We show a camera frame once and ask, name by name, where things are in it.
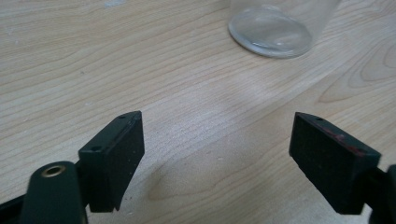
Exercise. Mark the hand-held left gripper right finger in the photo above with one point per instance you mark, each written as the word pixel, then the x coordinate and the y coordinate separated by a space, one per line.
pixel 330 168

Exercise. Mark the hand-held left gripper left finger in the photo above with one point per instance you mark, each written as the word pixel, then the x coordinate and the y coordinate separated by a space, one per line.
pixel 118 161

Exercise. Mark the clear glass jar with hinged lid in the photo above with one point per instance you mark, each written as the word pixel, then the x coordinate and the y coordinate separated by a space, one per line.
pixel 271 28

